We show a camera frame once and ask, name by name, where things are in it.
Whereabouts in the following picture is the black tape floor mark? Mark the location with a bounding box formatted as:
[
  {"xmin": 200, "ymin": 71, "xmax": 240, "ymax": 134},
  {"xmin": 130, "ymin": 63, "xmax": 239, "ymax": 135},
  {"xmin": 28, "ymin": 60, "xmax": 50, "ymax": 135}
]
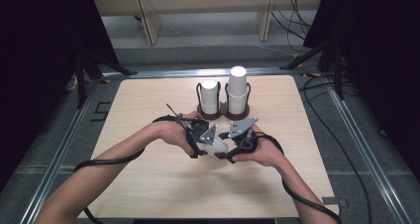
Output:
[{"xmin": 89, "ymin": 101, "xmax": 112, "ymax": 123}]

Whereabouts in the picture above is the hand-held gripper black cable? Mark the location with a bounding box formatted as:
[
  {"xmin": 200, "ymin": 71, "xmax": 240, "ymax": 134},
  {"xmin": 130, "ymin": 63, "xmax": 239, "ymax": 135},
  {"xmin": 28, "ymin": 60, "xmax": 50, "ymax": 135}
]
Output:
[
  {"xmin": 257, "ymin": 133, "xmax": 343, "ymax": 224},
  {"xmin": 72, "ymin": 103, "xmax": 199, "ymax": 224}
]

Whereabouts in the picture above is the right hand-held gripper black cable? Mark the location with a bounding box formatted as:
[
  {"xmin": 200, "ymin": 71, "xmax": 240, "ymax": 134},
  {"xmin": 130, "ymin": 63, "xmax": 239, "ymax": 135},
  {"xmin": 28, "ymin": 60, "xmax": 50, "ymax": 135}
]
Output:
[{"xmin": 257, "ymin": 133, "xmax": 343, "ymax": 224}]

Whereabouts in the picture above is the metal floor rail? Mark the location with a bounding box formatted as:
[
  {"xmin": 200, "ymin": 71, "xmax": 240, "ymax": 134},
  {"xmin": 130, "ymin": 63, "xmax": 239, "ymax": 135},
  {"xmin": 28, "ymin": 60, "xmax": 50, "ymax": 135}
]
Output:
[
  {"xmin": 325, "ymin": 84, "xmax": 415, "ymax": 224},
  {"xmin": 19, "ymin": 78, "xmax": 102, "ymax": 224}
]

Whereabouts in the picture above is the thin white floor cable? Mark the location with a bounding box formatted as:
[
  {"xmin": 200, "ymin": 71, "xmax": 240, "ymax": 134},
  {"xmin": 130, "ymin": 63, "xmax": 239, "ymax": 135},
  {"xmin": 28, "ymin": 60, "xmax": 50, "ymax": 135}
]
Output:
[{"xmin": 256, "ymin": 45, "xmax": 300, "ymax": 58}]

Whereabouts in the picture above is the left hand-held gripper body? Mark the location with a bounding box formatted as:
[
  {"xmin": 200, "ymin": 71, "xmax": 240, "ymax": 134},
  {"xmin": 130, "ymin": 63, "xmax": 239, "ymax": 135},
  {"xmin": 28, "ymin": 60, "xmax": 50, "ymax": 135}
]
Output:
[{"xmin": 184, "ymin": 117, "xmax": 219, "ymax": 146}]

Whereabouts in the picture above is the single white paper cup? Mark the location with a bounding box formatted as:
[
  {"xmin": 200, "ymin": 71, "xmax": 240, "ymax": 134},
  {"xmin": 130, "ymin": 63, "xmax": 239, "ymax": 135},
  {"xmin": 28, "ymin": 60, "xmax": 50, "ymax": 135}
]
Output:
[{"xmin": 203, "ymin": 138, "xmax": 230, "ymax": 159}]

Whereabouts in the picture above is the tangle of black cables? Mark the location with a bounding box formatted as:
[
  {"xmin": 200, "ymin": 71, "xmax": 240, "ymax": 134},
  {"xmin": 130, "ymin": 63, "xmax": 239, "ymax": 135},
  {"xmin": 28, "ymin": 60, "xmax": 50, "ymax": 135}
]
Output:
[{"xmin": 270, "ymin": 0, "xmax": 313, "ymax": 42}]

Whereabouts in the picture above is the tall stack of white cups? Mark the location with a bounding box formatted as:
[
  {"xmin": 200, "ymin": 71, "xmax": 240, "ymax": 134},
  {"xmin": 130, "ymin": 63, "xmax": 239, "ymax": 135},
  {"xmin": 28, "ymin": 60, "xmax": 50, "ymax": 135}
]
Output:
[{"xmin": 227, "ymin": 65, "xmax": 249, "ymax": 116}]

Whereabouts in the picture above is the long black floor cable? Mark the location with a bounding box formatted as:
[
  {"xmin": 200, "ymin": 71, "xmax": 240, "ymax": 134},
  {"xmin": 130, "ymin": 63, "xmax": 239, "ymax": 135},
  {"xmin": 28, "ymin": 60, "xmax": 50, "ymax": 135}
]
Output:
[{"xmin": 297, "ymin": 74, "xmax": 373, "ymax": 224}]

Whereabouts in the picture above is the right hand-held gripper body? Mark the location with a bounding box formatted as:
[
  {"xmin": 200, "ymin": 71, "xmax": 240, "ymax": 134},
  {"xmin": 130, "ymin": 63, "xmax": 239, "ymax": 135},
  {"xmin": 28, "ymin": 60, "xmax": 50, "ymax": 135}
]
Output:
[{"xmin": 228, "ymin": 117, "xmax": 260, "ymax": 153}]

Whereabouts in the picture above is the black metal stand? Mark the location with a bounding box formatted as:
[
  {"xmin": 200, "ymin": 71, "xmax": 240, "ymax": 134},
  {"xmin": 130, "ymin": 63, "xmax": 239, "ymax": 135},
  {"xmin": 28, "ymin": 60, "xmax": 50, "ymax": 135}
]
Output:
[
  {"xmin": 279, "ymin": 35, "xmax": 345, "ymax": 101},
  {"xmin": 74, "ymin": 50, "xmax": 139, "ymax": 109}
]

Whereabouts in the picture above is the short stack of white cups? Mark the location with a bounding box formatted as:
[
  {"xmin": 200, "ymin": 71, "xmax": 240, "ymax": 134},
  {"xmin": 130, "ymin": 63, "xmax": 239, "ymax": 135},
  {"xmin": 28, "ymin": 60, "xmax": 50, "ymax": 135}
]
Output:
[{"xmin": 200, "ymin": 78, "xmax": 220, "ymax": 116}]

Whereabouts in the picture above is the person's left hand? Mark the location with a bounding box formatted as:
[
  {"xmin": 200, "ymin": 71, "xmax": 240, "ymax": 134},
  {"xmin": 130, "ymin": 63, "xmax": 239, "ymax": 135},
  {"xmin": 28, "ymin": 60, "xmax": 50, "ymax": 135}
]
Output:
[{"xmin": 154, "ymin": 110, "xmax": 204, "ymax": 157}]

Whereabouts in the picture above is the left hand-held gripper black cable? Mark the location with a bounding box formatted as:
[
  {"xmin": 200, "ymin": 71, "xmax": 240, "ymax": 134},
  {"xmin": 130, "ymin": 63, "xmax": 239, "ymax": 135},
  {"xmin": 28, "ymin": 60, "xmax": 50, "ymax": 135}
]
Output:
[{"xmin": 72, "ymin": 103, "xmax": 199, "ymax": 224}]

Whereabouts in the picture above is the grey tape strip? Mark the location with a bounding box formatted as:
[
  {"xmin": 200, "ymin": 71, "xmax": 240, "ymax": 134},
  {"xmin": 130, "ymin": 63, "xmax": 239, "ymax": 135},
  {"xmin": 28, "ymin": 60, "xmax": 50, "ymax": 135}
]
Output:
[{"xmin": 321, "ymin": 196, "xmax": 349, "ymax": 208}]

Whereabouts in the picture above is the light wooden shelf unit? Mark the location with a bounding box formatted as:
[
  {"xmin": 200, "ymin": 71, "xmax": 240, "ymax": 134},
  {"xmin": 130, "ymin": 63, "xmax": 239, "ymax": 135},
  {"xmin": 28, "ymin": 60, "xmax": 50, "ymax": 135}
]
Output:
[{"xmin": 89, "ymin": 0, "xmax": 326, "ymax": 47}]

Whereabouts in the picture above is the person's right hand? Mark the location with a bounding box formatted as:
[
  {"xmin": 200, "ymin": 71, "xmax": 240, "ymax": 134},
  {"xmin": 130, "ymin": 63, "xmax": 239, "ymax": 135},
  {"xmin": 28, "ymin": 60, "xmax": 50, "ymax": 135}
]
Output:
[{"xmin": 231, "ymin": 124, "xmax": 285, "ymax": 168}]

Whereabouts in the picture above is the dark brown double cup holder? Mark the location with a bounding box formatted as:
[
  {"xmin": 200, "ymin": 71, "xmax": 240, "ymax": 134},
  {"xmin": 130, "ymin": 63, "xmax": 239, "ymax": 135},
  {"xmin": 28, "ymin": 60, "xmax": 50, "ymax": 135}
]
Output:
[{"xmin": 195, "ymin": 81, "xmax": 252, "ymax": 122}]

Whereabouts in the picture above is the black curtain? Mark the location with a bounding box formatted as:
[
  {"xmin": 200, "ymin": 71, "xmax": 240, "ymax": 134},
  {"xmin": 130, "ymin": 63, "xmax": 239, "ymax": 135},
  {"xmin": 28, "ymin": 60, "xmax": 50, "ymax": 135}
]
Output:
[
  {"xmin": 303, "ymin": 0, "xmax": 420, "ymax": 185},
  {"xmin": 0, "ymin": 0, "xmax": 120, "ymax": 192}
]

